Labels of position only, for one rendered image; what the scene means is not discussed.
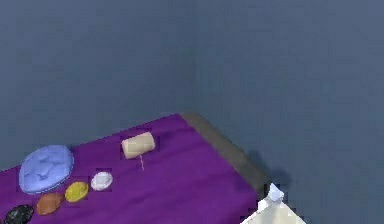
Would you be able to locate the cream cylinder cushion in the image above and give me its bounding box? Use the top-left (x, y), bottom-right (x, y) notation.
top-left (120, 131), bottom-right (157, 160)

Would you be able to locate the purple bed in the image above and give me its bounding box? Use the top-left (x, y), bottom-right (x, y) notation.
top-left (0, 112), bottom-right (272, 224)

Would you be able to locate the white round cushion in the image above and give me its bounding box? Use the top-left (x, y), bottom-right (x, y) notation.
top-left (90, 171), bottom-right (114, 192)

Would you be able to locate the yellow round cushion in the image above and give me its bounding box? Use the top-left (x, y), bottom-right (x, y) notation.
top-left (64, 181), bottom-right (90, 204)

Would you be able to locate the round blue pillow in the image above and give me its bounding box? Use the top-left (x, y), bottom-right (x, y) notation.
top-left (18, 144), bottom-right (75, 195)

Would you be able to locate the orange round cushion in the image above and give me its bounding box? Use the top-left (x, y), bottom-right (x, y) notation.
top-left (35, 192), bottom-right (65, 216)

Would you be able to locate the black round cushion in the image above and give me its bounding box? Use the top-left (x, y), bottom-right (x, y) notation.
top-left (3, 204), bottom-right (35, 224)

